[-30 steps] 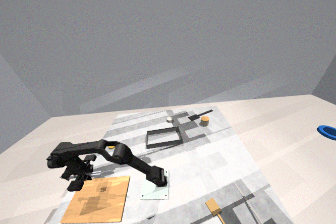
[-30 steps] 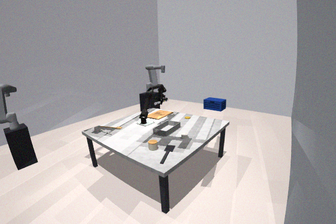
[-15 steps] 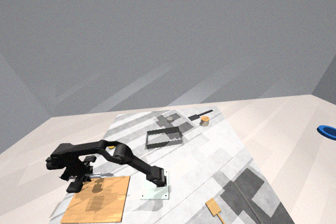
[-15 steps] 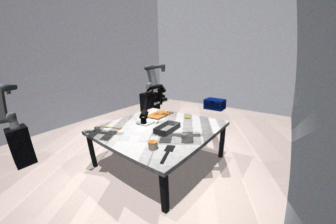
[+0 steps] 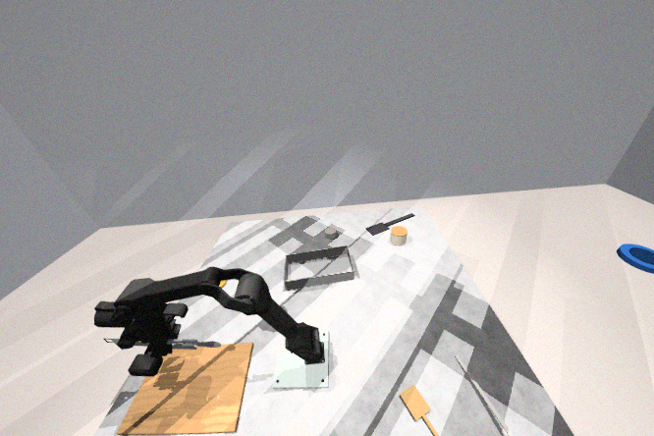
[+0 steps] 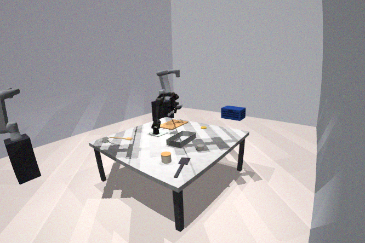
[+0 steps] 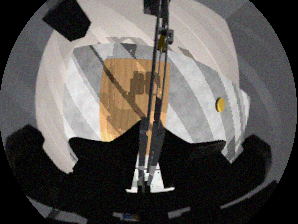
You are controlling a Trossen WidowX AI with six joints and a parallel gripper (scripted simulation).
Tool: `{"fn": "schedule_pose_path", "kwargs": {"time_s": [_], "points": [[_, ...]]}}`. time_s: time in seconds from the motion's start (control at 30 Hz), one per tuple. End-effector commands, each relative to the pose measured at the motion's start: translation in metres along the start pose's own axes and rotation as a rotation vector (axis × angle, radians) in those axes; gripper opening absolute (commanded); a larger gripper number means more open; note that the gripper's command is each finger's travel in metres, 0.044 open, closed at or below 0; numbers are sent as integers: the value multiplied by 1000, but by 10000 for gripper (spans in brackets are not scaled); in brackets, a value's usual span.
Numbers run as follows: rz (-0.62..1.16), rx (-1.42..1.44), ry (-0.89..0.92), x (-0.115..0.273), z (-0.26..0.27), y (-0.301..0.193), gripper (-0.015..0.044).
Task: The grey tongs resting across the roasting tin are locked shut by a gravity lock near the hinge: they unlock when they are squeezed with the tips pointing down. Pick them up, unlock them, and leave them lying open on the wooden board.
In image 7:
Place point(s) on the light wooden board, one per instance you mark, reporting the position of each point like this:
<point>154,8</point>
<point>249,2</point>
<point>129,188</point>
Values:
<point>124,95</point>

